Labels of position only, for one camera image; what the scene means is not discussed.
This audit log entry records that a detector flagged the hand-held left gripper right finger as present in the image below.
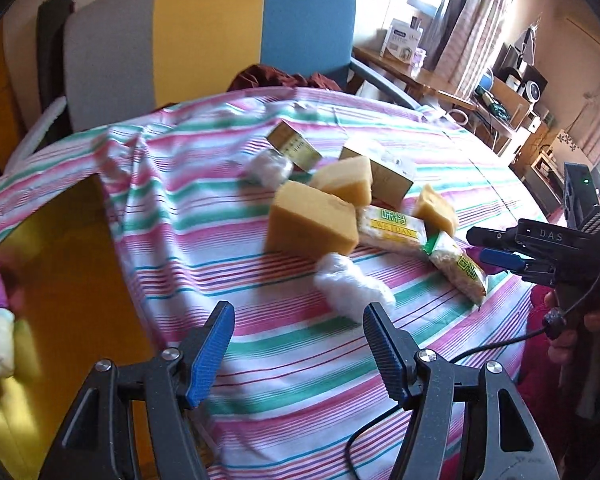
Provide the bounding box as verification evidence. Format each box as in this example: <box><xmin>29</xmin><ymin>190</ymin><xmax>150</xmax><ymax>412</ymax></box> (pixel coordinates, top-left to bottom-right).
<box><xmin>362</xmin><ymin>302</ymin><xmax>556</xmax><ymax>480</ymax></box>

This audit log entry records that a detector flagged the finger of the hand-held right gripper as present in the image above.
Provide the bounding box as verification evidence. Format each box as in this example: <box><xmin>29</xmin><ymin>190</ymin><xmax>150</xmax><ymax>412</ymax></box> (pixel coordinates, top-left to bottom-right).
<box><xmin>466</xmin><ymin>226</ymin><xmax>522</xmax><ymax>250</ymax></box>
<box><xmin>479</xmin><ymin>248</ymin><xmax>527</xmax><ymax>272</ymax></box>

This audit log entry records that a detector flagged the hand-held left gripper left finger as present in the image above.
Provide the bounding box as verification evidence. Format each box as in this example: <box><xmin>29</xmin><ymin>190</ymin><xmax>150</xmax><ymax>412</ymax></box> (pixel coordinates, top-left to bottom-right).
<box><xmin>39</xmin><ymin>301</ymin><xmax>236</xmax><ymax>480</ymax></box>

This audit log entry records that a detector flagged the green yellow snack packet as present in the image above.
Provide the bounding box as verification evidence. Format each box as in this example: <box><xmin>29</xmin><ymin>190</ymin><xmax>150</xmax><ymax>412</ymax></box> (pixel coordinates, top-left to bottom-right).
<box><xmin>356</xmin><ymin>205</ymin><xmax>428</xmax><ymax>257</ymax></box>
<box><xmin>422</xmin><ymin>232</ymin><xmax>488</xmax><ymax>306</ymax></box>

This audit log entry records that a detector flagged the small yellow sponge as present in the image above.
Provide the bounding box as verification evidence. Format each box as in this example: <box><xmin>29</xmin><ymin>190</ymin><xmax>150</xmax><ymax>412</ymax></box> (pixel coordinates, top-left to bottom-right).
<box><xmin>412</xmin><ymin>183</ymin><xmax>458</xmax><ymax>238</ymax></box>

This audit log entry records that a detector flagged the striped tablecloth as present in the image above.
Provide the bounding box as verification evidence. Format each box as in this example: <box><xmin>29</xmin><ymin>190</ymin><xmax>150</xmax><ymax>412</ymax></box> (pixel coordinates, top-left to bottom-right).
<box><xmin>0</xmin><ymin>86</ymin><xmax>566</xmax><ymax>480</ymax></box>

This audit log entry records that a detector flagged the white cotton wad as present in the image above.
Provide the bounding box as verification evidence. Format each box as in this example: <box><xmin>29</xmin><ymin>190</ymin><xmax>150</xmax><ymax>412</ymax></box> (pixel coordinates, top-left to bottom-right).
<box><xmin>245</xmin><ymin>150</ymin><xmax>293</xmax><ymax>185</ymax></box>
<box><xmin>314</xmin><ymin>252</ymin><xmax>396</xmax><ymax>318</ymax></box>

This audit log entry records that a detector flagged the wooden cabinet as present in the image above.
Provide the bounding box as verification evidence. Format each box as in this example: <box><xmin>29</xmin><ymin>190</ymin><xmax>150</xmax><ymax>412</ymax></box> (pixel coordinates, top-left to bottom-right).
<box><xmin>510</xmin><ymin>125</ymin><xmax>581</xmax><ymax>211</ymax></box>

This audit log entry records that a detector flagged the white shelf unit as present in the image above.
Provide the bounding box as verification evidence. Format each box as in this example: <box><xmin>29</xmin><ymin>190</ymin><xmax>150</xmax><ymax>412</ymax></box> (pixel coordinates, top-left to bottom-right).
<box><xmin>472</xmin><ymin>105</ymin><xmax>541</xmax><ymax>158</ymax></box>

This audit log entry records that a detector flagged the gold and white carton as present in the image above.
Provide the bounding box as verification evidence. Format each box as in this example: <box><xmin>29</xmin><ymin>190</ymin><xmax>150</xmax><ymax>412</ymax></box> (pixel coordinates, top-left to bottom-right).
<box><xmin>340</xmin><ymin>144</ymin><xmax>415</xmax><ymax>211</ymax></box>

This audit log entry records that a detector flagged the red blanket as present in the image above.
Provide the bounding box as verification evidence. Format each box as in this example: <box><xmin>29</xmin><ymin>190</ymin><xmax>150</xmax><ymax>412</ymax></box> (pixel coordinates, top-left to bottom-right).
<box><xmin>517</xmin><ymin>210</ymin><xmax>600</xmax><ymax>480</ymax></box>

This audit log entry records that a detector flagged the cardboard box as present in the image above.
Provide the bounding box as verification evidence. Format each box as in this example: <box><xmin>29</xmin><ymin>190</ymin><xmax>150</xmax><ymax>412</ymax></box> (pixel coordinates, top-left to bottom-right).
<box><xmin>485</xmin><ymin>77</ymin><xmax>531</xmax><ymax>126</ymax></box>

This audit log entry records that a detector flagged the yellow sponge wedge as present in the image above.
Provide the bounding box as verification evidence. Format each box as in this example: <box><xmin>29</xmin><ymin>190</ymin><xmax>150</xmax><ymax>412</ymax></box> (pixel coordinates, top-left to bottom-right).
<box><xmin>310</xmin><ymin>156</ymin><xmax>374</xmax><ymax>208</ymax></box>

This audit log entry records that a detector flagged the large yellow sponge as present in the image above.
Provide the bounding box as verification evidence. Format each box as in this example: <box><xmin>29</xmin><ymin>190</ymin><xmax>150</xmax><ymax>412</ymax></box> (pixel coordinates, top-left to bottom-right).
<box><xmin>265</xmin><ymin>180</ymin><xmax>358</xmax><ymax>257</ymax></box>

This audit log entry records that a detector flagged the black and white speaker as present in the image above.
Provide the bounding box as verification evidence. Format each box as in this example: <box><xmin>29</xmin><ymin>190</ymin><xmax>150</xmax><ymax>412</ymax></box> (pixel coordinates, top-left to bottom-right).
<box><xmin>500</xmin><ymin>62</ymin><xmax>548</xmax><ymax>106</ymax></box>

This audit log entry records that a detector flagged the wooden side desk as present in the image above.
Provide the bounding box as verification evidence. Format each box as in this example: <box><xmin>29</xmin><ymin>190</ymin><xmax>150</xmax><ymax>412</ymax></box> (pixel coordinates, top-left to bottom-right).
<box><xmin>352</xmin><ymin>47</ymin><xmax>476</xmax><ymax>111</ymax></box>

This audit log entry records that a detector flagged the striped curtain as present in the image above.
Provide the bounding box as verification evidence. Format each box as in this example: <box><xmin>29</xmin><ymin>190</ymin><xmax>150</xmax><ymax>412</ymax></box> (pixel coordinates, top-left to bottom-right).
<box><xmin>430</xmin><ymin>0</ymin><xmax>521</xmax><ymax>91</ymax></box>

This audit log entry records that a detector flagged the white printed carton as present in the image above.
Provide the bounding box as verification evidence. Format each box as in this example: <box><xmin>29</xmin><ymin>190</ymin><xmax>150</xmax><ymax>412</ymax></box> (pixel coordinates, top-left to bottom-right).
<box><xmin>380</xmin><ymin>17</ymin><xmax>423</xmax><ymax>63</ymax></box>

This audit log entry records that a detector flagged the dark red cloth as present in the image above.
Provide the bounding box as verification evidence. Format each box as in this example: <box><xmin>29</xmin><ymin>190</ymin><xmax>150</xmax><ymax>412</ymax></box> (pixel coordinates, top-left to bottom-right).
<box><xmin>227</xmin><ymin>64</ymin><xmax>351</xmax><ymax>95</ymax></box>

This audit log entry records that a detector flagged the grey yellow blue chair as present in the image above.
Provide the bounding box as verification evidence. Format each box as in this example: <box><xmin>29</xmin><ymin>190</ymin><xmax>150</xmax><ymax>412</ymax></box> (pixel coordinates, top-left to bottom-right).
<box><xmin>60</xmin><ymin>0</ymin><xmax>421</xmax><ymax>136</ymax></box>

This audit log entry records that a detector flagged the black chair back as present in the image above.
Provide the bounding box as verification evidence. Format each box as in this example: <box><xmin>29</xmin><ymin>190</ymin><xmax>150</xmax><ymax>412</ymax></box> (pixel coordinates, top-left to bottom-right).
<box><xmin>36</xmin><ymin>0</ymin><xmax>75</xmax><ymax>116</ymax></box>

